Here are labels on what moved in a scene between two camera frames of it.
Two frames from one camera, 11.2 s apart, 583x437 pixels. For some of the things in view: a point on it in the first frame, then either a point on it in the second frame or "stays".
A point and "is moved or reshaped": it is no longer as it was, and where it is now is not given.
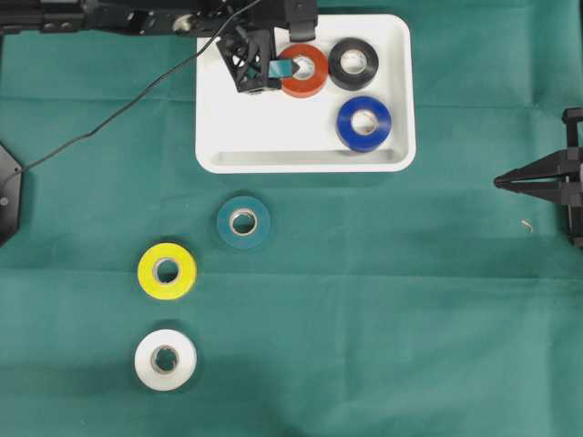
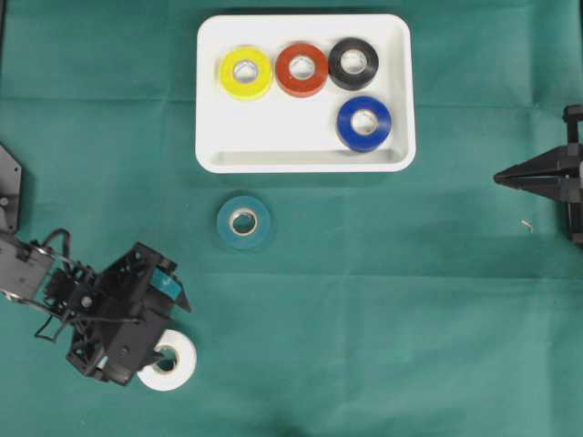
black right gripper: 557,177 stays
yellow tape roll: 148,271 is moved or reshaped
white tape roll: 151,373 stays
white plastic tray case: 275,132 stays
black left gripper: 250,55 -> 117,336
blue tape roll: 363,142 stays
